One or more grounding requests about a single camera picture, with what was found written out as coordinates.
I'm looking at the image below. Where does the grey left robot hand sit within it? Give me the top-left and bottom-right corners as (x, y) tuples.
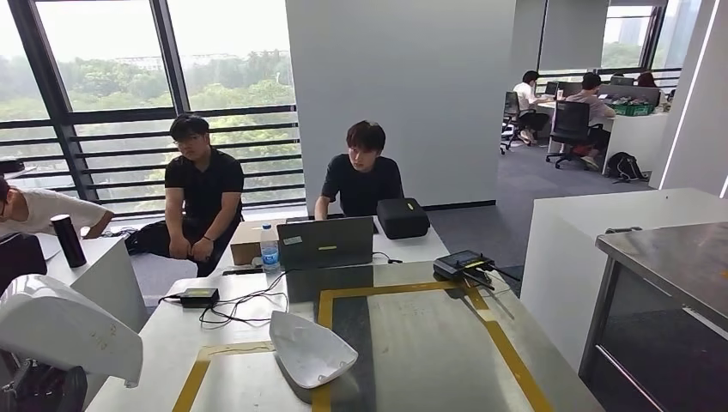
(0, 351), (90, 412)

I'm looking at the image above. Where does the white curved shell part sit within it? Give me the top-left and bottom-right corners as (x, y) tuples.
(0, 274), (144, 390)
(268, 310), (360, 391)

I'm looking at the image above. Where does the steel workbench with yellow tape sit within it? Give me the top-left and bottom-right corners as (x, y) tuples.
(85, 260), (605, 412)

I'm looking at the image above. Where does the white table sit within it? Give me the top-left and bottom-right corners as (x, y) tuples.
(215, 215), (452, 280)
(31, 233), (150, 410)
(519, 186), (728, 375)

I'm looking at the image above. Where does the dark bag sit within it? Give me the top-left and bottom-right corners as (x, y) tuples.
(0, 232), (49, 295)

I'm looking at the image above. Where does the black tumbler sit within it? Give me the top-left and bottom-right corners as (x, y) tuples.
(49, 213), (88, 270)

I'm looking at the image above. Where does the black power adapter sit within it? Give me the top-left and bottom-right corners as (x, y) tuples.
(179, 287), (221, 310)

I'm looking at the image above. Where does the person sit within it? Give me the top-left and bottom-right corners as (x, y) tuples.
(636, 70), (665, 107)
(564, 71), (618, 173)
(0, 174), (116, 241)
(313, 119), (405, 221)
(512, 70), (551, 147)
(124, 112), (246, 279)

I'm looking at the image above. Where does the cardboard box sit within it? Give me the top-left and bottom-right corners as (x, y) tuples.
(229, 218), (288, 267)

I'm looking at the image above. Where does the clear water bottle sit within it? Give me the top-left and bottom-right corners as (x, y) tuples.
(259, 222), (282, 274)

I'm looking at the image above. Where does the grey laptop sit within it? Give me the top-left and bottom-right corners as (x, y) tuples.
(276, 215), (375, 272)

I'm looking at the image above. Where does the black window railing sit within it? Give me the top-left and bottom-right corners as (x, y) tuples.
(0, 104), (306, 221)

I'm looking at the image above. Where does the black hard case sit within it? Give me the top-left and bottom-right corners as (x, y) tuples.
(375, 197), (432, 241)

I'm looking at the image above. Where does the black remote controller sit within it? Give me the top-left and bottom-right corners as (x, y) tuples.
(432, 249), (523, 292)

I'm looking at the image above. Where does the black office chair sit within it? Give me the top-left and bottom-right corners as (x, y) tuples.
(544, 100), (594, 171)
(499, 90), (523, 156)

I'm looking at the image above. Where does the black backpack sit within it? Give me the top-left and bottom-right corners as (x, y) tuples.
(603, 151), (648, 185)

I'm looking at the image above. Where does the white desk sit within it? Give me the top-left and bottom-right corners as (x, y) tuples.
(536, 97), (670, 176)

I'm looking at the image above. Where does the green plastic crate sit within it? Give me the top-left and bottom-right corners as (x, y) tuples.
(610, 101), (656, 118)

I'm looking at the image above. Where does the black adapter cable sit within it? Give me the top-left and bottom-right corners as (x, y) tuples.
(158, 268), (292, 331)

